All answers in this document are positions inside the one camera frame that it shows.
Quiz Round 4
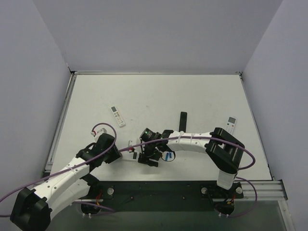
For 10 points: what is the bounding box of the slim white remote control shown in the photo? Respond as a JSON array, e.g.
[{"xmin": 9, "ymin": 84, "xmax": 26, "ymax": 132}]
[{"xmin": 111, "ymin": 106, "xmax": 126, "ymax": 128}]

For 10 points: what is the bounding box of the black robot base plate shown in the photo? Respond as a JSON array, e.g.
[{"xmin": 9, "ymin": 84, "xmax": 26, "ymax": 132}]
[{"xmin": 81, "ymin": 180, "xmax": 244, "ymax": 214}]

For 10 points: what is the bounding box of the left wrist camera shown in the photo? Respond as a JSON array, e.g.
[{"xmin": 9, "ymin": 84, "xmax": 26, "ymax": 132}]
[{"xmin": 91, "ymin": 128, "xmax": 107, "ymax": 142}]

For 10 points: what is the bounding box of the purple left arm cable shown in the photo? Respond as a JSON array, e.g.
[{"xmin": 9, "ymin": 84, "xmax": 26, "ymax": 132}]
[{"xmin": 0, "ymin": 122, "xmax": 118, "ymax": 216}]

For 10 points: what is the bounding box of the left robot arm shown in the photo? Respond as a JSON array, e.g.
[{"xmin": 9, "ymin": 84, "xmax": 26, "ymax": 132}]
[{"xmin": 10, "ymin": 133, "xmax": 121, "ymax": 231}]

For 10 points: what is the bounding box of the black remote control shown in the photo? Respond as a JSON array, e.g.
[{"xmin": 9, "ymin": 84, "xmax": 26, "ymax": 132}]
[{"xmin": 179, "ymin": 112, "xmax": 188, "ymax": 132}]

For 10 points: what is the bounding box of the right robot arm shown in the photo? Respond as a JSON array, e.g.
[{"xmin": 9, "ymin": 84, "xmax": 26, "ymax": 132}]
[{"xmin": 138, "ymin": 128, "xmax": 244, "ymax": 190}]

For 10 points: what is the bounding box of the small white remote control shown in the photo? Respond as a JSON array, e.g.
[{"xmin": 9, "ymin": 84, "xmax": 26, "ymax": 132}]
[{"xmin": 226, "ymin": 116, "xmax": 237, "ymax": 135}]

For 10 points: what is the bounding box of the white red-faced remote control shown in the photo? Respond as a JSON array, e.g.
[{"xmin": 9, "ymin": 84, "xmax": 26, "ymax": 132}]
[{"xmin": 122, "ymin": 151, "xmax": 139, "ymax": 162}]

